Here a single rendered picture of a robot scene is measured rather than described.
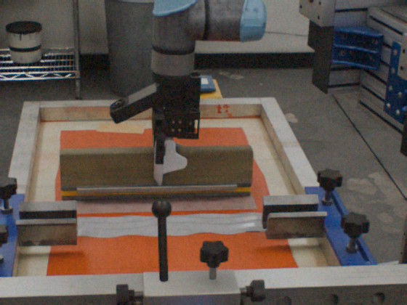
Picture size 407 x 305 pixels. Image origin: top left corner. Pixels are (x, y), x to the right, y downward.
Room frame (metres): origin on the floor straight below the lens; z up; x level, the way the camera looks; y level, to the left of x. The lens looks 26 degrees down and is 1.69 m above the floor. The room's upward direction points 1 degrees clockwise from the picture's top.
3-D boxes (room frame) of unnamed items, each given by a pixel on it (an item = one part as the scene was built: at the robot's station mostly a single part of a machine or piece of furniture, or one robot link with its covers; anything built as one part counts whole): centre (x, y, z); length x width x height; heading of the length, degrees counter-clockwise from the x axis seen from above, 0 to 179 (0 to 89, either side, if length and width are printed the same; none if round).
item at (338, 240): (1.22, -0.28, 0.97); 0.30 x 0.05 x 0.07; 5
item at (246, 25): (1.45, -0.09, 1.29); 0.11 x 0.11 x 0.08; 8
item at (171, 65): (1.42, 0.01, 1.22); 0.08 x 0.08 x 0.05
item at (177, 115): (1.41, 0.00, 1.14); 0.09 x 0.08 x 0.12; 95
